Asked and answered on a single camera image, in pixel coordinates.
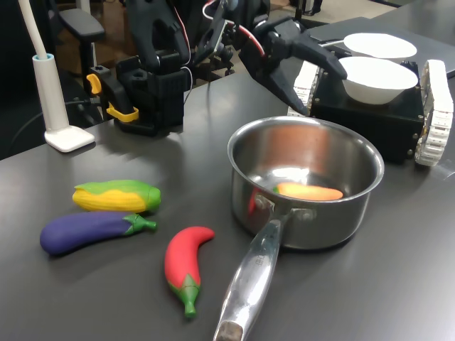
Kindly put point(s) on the purple toy aubergine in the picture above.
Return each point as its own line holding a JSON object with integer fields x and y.
{"x": 78, "y": 232}

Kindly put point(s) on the white post with flat base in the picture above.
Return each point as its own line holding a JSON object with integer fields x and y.
{"x": 49, "y": 89}

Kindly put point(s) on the pale grey putty lump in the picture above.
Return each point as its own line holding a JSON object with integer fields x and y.
{"x": 232, "y": 3}

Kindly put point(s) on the tracked vehicle with white tracks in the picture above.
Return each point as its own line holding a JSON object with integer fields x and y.
{"x": 366, "y": 120}

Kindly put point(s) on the yellow toy corn cob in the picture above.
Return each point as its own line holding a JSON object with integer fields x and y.
{"x": 113, "y": 197}

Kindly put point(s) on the white bowl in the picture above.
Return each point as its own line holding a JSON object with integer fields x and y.
{"x": 377, "y": 81}
{"x": 380, "y": 44}

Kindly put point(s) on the red toy chilli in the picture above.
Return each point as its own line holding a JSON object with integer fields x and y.
{"x": 181, "y": 255}

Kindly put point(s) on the orange toy carrot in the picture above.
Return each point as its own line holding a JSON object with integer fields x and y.
{"x": 309, "y": 192}

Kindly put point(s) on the black office chair with armrest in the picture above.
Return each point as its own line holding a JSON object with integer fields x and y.
{"x": 80, "y": 23}

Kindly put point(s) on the small black gripper camera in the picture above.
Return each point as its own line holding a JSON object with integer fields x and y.
{"x": 211, "y": 40}

